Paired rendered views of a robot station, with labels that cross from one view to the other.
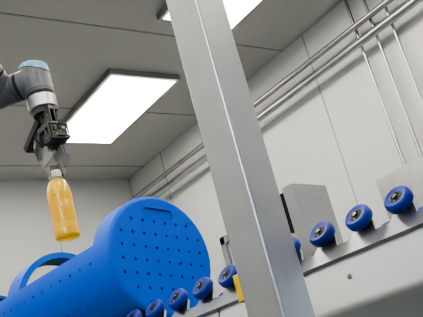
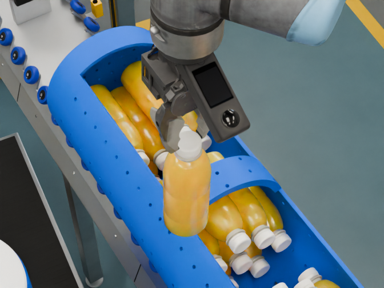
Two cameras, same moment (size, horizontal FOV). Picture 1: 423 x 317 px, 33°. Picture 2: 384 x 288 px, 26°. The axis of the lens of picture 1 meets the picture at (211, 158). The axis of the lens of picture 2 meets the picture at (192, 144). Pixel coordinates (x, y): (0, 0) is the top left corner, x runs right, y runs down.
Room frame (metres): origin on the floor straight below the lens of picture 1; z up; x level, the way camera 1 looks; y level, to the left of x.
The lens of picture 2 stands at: (2.68, 0.65, 2.46)
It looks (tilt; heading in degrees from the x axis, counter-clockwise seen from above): 53 degrees down; 195
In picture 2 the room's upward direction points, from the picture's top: straight up
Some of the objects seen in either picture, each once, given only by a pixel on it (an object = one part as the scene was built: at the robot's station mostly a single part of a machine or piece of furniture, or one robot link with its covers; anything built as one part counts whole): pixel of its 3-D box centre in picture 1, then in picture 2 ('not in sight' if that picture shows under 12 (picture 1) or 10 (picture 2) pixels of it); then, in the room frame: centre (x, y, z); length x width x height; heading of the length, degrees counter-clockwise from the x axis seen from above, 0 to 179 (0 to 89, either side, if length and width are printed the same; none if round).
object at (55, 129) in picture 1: (49, 127); (181, 64); (1.98, 0.45, 1.66); 0.09 x 0.08 x 0.12; 47
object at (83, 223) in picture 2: not in sight; (84, 231); (1.51, 0.01, 0.31); 0.06 x 0.06 x 0.63; 47
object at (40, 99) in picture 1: (43, 105); (184, 24); (1.98, 0.46, 1.74); 0.10 x 0.09 x 0.05; 137
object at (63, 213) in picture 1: (62, 207); (186, 185); (1.99, 0.46, 1.41); 0.07 x 0.07 x 0.19
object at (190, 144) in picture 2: (55, 175); (187, 146); (1.99, 0.47, 1.51); 0.04 x 0.04 x 0.02
